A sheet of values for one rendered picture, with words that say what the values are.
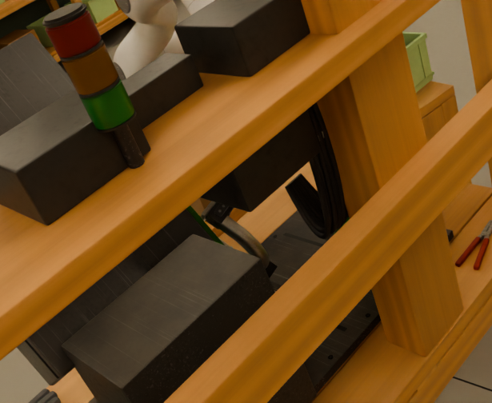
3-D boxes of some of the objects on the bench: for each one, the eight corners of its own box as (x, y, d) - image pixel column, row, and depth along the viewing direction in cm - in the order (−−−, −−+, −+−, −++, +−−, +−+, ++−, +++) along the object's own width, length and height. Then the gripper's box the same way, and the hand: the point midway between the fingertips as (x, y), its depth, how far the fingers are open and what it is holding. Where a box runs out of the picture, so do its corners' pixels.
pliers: (478, 271, 143) (478, 267, 143) (454, 267, 146) (454, 262, 146) (505, 225, 152) (504, 221, 152) (482, 221, 155) (482, 217, 155)
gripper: (288, 146, 130) (234, 221, 124) (274, 175, 146) (224, 244, 140) (256, 124, 131) (200, 197, 125) (244, 155, 146) (194, 222, 140)
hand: (218, 213), depth 133 cm, fingers closed on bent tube, 3 cm apart
